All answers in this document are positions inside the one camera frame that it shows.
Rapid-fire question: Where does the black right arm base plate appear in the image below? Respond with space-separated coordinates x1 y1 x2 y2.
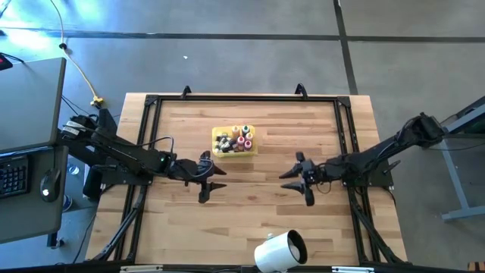
339 158 402 189

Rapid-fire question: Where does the black device with red light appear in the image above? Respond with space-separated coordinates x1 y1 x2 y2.
0 52 14 72

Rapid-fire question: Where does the grey metal table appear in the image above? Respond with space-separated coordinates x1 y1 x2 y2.
441 94 485 223

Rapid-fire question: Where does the black desk leg frame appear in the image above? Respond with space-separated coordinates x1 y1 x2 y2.
56 108 119 201

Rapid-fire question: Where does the black aluminium table frame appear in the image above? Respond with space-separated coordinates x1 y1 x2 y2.
86 93 409 266

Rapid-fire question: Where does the black computer mouse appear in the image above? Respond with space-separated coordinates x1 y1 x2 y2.
39 168 63 203

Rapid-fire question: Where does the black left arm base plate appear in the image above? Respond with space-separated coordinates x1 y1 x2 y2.
101 166 153 187

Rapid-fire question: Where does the yellow plastic bin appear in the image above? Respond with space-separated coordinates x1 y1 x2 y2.
211 124 259 158

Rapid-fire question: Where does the silver metal bracket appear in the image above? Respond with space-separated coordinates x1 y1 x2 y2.
332 265 375 273
120 265 164 273

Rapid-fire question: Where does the white cylindrical housing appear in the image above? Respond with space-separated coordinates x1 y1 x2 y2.
253 229 308 273

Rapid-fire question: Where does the black backlit keyboard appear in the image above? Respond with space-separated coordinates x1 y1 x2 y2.
0 154 31 200

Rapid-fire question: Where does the yellow power cable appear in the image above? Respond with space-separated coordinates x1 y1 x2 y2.
48 0 105 110

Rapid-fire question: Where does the thin black floor cable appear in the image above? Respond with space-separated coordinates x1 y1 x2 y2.
61 94 100 122

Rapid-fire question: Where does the small black desk foot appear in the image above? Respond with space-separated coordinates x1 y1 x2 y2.
47 233 65 250

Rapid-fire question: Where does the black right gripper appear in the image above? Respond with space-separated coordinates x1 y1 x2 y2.
278 151 327 208

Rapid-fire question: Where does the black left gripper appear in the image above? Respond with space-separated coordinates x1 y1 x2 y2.
168 150 228 205

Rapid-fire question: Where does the grey desk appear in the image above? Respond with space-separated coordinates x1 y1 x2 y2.
0 146 70 245

